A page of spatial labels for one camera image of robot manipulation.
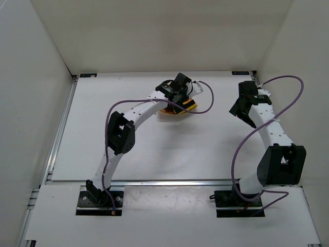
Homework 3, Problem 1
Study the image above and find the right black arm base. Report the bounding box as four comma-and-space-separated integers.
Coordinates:
209, 189, 265, 218

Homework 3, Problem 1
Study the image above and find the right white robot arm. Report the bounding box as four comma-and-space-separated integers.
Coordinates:
230, 81, 306, 198

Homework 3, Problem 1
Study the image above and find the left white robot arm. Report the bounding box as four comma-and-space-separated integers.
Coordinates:
86, 73, 203, 207

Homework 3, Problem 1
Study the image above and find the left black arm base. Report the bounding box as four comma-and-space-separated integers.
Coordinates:
76, 180, 124, 216

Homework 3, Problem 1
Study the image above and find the woven wicker fruit bowl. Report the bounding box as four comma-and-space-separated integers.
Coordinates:
158, 99, 199, 118

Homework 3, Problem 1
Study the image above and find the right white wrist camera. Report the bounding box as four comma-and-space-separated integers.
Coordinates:
258, 87, 271, 97

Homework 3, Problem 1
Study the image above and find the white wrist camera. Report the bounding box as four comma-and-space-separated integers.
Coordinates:
258, 87, 271, 97
189, 81, 204, 97

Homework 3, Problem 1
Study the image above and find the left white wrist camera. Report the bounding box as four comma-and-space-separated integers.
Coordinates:
189, 81, 204, 97

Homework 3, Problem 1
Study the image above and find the right aluminium frame rail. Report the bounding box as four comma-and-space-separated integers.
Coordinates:
251, 70, 322, 245

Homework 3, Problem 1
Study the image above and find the aluminium frame rail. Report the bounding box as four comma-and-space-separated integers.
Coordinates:
17, 75, 79, 246
51, 180, 291, 187
251, 70, 322, 245

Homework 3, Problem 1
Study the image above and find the right black corner bracket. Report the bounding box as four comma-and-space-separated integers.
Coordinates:
231, 71, 250, 76

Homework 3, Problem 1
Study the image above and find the black corner bracket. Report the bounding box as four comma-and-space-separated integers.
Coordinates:
231, 71, 250, 76
79, 73, 97, 78

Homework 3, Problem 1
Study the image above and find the left black corner bracket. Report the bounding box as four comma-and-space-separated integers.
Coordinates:
79, 73, 97, 78

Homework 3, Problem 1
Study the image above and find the left aluminium frame rail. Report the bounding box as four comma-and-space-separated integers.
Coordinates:
17, 75, 79, 246

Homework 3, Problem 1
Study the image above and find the front aluminium frame rail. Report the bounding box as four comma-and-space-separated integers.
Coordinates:
51, 180, 291, 187

